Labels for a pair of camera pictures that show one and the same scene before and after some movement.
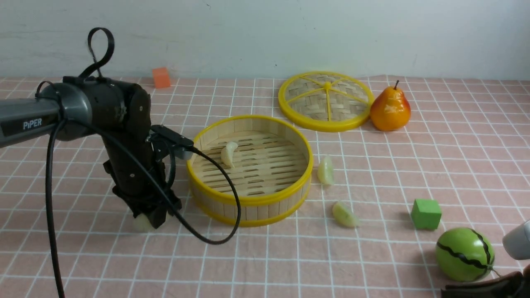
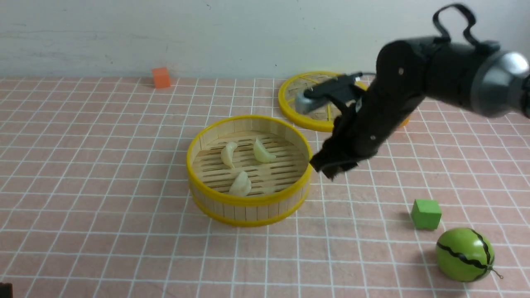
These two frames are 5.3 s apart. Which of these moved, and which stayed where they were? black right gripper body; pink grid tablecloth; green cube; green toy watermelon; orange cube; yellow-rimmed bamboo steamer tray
Moved: black right gripper body
Stayed: yellow-rimmed bamboo steamer tray; pink grid tablecloth; orange cube; green toy watermelon; green cube
